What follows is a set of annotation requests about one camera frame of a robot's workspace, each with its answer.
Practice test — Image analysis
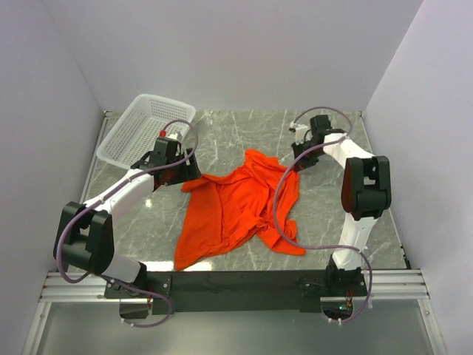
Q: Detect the orange t shirt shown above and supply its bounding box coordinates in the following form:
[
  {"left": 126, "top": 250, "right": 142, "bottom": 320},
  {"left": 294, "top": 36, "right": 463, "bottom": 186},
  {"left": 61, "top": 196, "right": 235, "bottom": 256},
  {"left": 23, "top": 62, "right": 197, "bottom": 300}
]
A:
[{"left": 174, "top": 149, "right": 305, "bottom": 271}]

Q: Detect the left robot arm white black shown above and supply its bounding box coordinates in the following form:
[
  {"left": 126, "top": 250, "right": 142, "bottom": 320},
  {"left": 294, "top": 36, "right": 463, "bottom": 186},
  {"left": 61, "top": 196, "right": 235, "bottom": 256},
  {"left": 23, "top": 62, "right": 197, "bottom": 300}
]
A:
[{"left": 53, "top": 136, "right": 201, "bottom": 297}]

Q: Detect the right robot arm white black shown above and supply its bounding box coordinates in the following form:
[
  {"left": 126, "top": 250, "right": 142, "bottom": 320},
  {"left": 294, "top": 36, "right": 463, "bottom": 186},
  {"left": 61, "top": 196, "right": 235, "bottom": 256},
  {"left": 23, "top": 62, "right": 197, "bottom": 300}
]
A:
[{"left": 290, "top": 115, "right": 392, "bottom": 295}]

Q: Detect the white perforated plastic basket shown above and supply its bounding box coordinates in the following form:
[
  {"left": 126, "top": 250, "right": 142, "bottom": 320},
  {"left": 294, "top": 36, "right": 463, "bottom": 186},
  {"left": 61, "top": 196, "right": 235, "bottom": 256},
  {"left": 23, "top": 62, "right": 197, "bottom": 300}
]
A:
[{"left": 96, "top": 94, "right": 196, "bottom": 169}]

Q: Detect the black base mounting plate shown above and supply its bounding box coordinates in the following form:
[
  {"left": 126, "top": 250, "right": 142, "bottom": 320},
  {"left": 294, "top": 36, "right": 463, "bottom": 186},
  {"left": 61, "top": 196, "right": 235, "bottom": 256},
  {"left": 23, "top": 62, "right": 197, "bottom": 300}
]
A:
[{"left": 103, "top": 269, "right": 369, "bottom": 315}]

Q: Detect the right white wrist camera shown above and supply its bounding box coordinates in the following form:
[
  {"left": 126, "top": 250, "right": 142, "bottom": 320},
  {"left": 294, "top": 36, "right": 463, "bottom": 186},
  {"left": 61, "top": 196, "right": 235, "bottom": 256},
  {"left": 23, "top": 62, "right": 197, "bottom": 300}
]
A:
[{"left": 289, "top": 122, "right": 312, "bottom": 145}]

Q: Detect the aluminium extrusion rail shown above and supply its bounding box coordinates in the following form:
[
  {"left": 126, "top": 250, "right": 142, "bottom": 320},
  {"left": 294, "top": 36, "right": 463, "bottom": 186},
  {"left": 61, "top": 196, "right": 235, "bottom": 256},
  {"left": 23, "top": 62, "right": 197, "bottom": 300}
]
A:
[{"left": 24, "top": 110, "right": 446, "bottom": 354}]

